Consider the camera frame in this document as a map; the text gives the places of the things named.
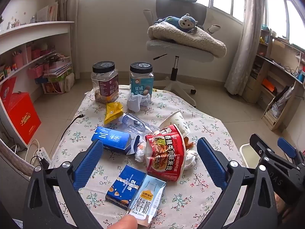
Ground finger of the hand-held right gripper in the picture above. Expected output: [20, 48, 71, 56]
[250, 134, 277, 160]
[277, 137, 305, 160]

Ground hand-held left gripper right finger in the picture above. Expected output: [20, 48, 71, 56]
[197, 137, 278, 229]

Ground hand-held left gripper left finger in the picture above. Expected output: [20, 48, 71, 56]
[22, 139, 105, 229]

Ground white trash bin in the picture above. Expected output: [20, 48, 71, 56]
[239, 144, 262, 169]

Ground dark blue drink carton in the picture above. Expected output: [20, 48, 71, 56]
[91, 126, 141, 155]

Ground blue biscuit box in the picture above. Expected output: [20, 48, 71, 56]
[105, 164, 147, 211]

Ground red instant noodle bowl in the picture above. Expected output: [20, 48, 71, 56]
[145, 123, 189, 182]

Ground white paper cup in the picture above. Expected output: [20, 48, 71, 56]
[159, 110, 191, 136]

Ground yellow snack packet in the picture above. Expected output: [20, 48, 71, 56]
[105, 102, 124, 124]

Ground crushed clear plastic bottle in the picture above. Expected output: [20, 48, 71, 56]
[121, 113, 160, 136]

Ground light blue milk carton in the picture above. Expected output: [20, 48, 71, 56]
[126, 174, 167, 227]

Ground white paper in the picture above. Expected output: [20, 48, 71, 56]
[127, 93, 153, 113]

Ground person's right hand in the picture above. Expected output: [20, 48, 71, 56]
[274, 193, 296, 229]

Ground person's left hand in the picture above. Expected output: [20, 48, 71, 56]
[112, 215, 139, 229]

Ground silver bag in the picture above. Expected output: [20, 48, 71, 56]
[272, 86, 293, 117]

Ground white power strip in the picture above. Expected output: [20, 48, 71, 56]
[36, 147, 51, 163]

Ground wooden computer desk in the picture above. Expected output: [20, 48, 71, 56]
[243, 29, 305, 131]

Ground orange box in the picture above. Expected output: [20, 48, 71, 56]
[262, 78, 278, 92]

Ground nut jar with maroon label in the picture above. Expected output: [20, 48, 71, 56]
[91, 61, 120, 104]

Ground red gift box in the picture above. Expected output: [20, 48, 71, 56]
[5, 92, 42, 146]

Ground beige lace curtain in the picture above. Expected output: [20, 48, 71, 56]
[56, 0, 81, 80]
[224, 0, 265, 97]

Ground nut jar with teal label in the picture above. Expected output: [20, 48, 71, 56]
[129, 62, 155, 99]

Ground stack of papers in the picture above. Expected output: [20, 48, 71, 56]
[44, 54, 73, 77]

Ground pink basket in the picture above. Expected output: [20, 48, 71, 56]
[27, 65, 45, 79]

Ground red gift bag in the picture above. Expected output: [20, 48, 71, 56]
[0, 76, 17, 105]

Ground beige fleece blanket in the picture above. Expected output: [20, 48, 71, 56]
[147, 21, 227, 58]

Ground grey white office chair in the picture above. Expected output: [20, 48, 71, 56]
[143, 0, 221, 108]

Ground blue monkey plush toy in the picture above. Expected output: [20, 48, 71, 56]
[154, 14, 199, 32]

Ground white bookshelf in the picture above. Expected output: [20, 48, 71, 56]
[0, 0, 77, 148]

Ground black cable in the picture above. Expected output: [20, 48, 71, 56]
[59, 114, 85, 144]

